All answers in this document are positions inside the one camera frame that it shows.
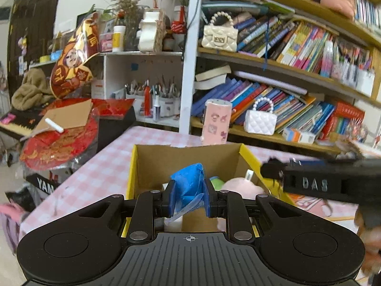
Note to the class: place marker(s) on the white bottle yellow label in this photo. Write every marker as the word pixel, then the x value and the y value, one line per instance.
pixel 119 38

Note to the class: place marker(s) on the green bottle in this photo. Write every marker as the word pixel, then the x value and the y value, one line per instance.
pixel 216 182

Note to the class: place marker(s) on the pink cartoon cylinder container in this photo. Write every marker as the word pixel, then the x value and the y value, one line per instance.
pixel 215 119

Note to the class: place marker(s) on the red tassel brush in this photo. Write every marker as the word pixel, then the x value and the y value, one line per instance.
pixel 147 101

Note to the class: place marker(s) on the small white dropper bottle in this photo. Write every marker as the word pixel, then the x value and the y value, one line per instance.
pixel 157 108

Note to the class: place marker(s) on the black keyboard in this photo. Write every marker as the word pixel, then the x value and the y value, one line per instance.
pixel 18 122

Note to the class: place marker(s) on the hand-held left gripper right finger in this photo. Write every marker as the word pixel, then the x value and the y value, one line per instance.
pixel 210 199

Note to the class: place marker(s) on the white quilted pearl handbag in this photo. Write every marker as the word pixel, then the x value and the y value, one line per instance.
pixel 260 122

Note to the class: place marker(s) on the white pencil holder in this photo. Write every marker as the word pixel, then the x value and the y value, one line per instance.
pixel 364 82

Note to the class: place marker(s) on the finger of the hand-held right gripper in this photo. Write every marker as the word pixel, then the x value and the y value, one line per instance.
pixel 271 169

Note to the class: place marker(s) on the brown cardboard piece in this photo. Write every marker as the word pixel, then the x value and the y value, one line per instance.
pixel 65 114

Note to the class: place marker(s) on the pink checkered printed tablecloth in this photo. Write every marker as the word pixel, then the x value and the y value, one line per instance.
pixel 104 166

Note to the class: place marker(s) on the red gold foil figure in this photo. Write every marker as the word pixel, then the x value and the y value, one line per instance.
pixel 74 62

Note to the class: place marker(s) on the red gold round decoration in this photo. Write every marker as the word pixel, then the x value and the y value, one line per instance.
pixel 65 146

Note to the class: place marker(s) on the white marker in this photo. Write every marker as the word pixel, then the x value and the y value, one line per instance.
pixel 54 125

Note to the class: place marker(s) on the wooden bookshelf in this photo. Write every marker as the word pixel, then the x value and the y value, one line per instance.
pixel 297 65

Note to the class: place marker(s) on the white shelf cabinet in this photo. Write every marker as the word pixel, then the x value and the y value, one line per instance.
pixel 119 71

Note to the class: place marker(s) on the dried flower bunch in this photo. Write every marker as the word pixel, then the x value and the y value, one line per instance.
pixel 126 6

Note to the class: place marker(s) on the red boxed book set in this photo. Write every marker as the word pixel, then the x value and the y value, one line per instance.
pixel 342 119

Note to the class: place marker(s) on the brown blanket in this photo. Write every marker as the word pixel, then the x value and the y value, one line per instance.
pixel 32 89

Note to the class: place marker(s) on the thick lying books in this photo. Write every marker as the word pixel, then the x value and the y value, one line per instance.
pixel 212 76

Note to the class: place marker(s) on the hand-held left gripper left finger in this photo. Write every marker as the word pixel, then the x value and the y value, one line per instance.
pixel 172 198

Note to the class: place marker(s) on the blue plastic bag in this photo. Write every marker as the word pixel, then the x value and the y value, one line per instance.
pixel 189 184

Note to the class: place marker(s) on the colourful toy figures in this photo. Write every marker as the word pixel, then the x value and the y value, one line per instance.
pixel 360 131

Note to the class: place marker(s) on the cream quilted pearl handbag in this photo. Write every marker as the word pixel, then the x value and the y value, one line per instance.
pixel 220 37

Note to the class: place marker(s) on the person's right hand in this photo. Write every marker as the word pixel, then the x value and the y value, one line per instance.
pixel 370 244

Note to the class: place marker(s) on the pink pig plush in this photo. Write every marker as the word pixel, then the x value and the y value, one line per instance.
pixel 242 186

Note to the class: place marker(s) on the grey rolled paper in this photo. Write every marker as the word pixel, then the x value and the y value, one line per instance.
pixel 268 80

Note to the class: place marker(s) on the white pen cups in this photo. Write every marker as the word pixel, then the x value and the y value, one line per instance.
pixel 166 104

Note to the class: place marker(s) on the row of colourful books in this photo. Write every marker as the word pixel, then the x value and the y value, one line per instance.
pixel 268 101

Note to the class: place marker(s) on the yellow cardboard box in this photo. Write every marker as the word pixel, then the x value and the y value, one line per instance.
pixel 184 158

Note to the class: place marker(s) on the orange and white box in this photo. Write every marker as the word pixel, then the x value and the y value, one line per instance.
pixel 299 135

